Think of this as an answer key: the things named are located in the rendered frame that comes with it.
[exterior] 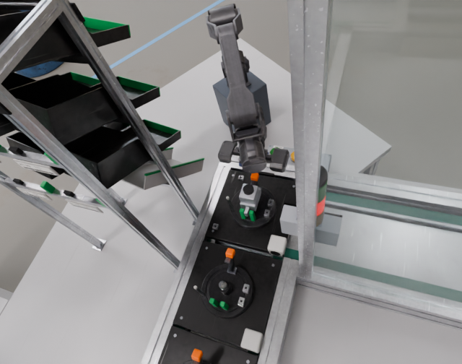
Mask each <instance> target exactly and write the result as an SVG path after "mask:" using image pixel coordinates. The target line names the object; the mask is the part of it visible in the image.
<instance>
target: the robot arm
mask: <svg viewBox="0 0 462 364"><path fill-rule="evenodd" d="M206 24H207V27H208V31H209V36H210V38H213V39H215V40H217V43H218V44H220V48H221V52H222V62H221V66H222V71H223V74H224V77H225V78H226V80H227V86H228V87H229V89H230V92H229V95H228V97H227V107H228V110H225V111H226V115H227V121H228V125H229V128H230V133H231V137H232V142H231V141H227V140H226V141H223V143H222V146H221V147H220V150H219V153H218V158H219V161H220V162H221V163H231V157H232V156H233V155H237V156H239V158H238V161H239V166H240V167H242V169H243V171H244V172H246V173H258V172H261V171H262V170H264V169H265V168H266V165H267V163H268V164H270V166H269V168H270V170H272V171H275V172H280V173H283V172H284V171H285V170H286V166H287V162H288V159H289V151H288V149H279V148H274V151H273V154H272V155H269V152H268V150H267V149H264V147H265V140H266V138H267V127H266V124H265V120H264V116H263V109H262V107H261V106H260V105H259V104H258V103H255V99H254V95H253V93H252V92H251V91H250V90H249V89H248V88H247V87H248V86H250V85H251V83H250V82H249V81H248V76H247V72H249V68H250V64H249V60H248V59H247V58H246V56H244V55H243V51H241V50H239V48H238V45H237V40H238V39H239V38H238V35H239V34H240V32H241V31H242V30H243V22H242V17H241V13H240V9H239V7H238V8H236V6H235V3H234V4H229V5H226V6H221V7H217V8H214V9H210V10H208V15H207V16H206ZM258 118H259V121H260V125H258V124H257V119H258ZM232 124H233V125H234V127H235V133H234V134H233V130H232ZM237 142H238V143H239V147H237Z"/></svg>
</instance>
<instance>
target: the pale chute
mask: <svg viewBox="0 0 462 364"><path fill-rule="evenodd" d="M173 148H174V147H169V148H167V149H165V150H163V151H162V153H163V155H164V156H165V158H166V160H167V161H168V163H169V164H170V167H171V168H172V169H173V171H174V173H175V174H176V176H177V177H178V179H179V178H183V177H186V176H189V175H191V174H194V173H197V172H200V171H202V168H203V164H204V158H201V159H197V160H192V161H190V162H185V163H182V162H179V161H177V160H173V159H172V155H173ZM121 181H124V182H126V183H129V184H131V185H133V186H135V187H138V188H140V189H143V190H147V189H150V188H153V187H155V186H159V185H162V184H164V183H168V181H167V179H166V178H165V177H164V175H163V174H162V172H161V171H160V169H159V168H158V167H157V165H155V164H150V163H144V164H143V165H142V166H141V167H139V168H137V169H136V170H135V171H134V172H132V173H130V174H129V175H127V176H126V177H125V178H123V179H122V180H121Z"/></svg>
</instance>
